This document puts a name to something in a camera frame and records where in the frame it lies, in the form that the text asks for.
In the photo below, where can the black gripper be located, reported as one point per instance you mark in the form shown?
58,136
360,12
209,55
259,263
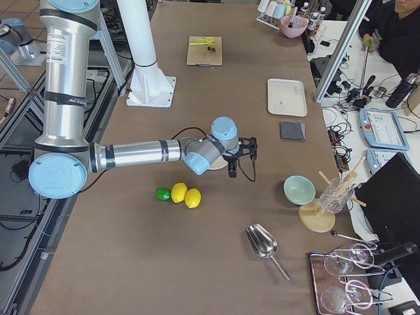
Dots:
231,163

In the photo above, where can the wooden cutting board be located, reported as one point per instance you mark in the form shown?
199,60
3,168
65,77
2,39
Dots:
203,55

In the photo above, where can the white round plate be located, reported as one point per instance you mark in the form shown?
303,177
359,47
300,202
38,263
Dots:
219,163

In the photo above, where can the pink ice bowl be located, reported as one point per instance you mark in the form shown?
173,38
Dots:
299,26

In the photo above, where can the cream rabbit tray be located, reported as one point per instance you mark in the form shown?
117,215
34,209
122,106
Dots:
286,97

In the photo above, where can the wooden glass stand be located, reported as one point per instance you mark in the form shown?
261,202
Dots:
314,217

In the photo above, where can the clear textured glass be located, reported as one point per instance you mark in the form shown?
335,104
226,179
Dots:
335,196

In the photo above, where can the person in black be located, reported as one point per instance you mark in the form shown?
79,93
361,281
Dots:
396,26

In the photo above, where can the yellow lemon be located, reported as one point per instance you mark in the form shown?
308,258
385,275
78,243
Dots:
178,192
192,198

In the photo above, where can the steel ice scoop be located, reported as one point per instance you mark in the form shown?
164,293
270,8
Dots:
264,245

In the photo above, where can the blue plastic cup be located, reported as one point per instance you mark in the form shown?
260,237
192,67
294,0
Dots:
279,11

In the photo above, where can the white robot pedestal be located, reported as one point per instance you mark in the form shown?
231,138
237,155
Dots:
150,87

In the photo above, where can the white wire cup rack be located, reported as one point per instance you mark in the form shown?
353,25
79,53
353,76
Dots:
269,21

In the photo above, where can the mint green bowl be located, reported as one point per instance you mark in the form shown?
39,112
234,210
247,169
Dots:
299,190

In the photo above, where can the wine glass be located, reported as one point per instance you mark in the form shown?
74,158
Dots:
341,262
353,297

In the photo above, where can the pink plastic cup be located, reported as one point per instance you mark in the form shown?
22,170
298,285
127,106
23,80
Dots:
270,9

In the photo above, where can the green lime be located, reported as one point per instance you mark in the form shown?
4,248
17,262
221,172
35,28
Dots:
163,193

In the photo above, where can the aluminium frame post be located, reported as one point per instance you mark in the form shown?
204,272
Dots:
350,29

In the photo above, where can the upper wine glass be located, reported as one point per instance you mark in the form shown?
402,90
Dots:
341,262

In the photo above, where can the lower wine glass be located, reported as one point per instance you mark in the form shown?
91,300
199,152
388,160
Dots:
353,297

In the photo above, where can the grey folded cloth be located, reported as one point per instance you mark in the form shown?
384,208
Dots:
292,130

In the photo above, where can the black monitor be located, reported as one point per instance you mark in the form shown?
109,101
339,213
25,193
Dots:
392,201

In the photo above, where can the black thermos bottle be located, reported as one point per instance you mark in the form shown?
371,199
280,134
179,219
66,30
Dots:
406,86

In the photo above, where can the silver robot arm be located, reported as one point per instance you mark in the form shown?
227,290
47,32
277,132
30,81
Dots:
63,159

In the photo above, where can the blue teach pendant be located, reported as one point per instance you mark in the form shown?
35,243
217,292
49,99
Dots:
382,129
376,158

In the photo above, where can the steel black muddler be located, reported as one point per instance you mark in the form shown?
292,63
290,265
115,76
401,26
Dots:
292,17

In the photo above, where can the mirror glass tray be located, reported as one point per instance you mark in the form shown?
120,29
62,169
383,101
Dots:
321,279

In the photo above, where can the white plastic cup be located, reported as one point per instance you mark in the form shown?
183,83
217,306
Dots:
263,4

